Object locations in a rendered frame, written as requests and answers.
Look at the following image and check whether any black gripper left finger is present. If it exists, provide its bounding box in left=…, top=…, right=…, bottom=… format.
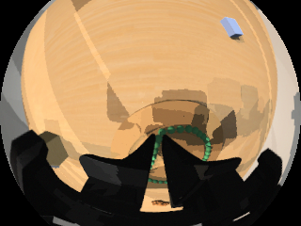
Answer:
left=79, top=135, right=155, bottom=208

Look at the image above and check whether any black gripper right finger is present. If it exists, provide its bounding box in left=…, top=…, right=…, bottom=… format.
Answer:
left=162, top=135, right=242, bottom=208

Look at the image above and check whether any light blue block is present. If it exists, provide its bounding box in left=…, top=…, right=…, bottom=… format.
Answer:
left=219, top=18, right=244, bottom=38

